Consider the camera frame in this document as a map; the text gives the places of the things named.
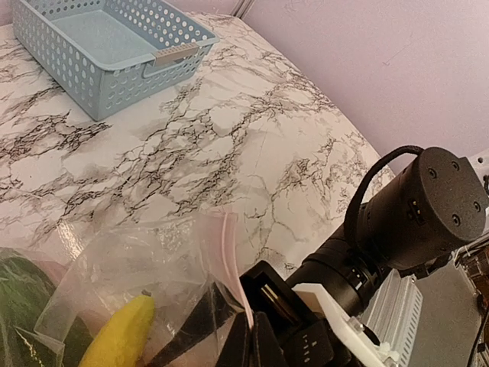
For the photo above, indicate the red fake fruit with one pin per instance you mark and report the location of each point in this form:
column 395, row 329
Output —
column 53, row 270

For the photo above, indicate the yellow fake bananas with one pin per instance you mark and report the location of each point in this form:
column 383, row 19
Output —
column 122, row 340

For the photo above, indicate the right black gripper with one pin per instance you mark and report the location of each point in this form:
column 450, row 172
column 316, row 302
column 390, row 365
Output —
column 278, row 313

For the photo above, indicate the clear zip top bag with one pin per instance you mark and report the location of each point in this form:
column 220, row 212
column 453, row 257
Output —
column 174, row 261

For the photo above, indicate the aluminium front rail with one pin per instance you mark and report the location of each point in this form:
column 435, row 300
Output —
column 428, row 322

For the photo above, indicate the green fake vegetable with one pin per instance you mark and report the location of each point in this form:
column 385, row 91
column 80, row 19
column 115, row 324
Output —
column 25, row 291

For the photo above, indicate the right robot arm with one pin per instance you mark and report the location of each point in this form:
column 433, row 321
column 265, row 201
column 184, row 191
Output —
column 411, row 211

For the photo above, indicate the light blue plastic basket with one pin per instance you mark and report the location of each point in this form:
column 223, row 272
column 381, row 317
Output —
column 108, row 55

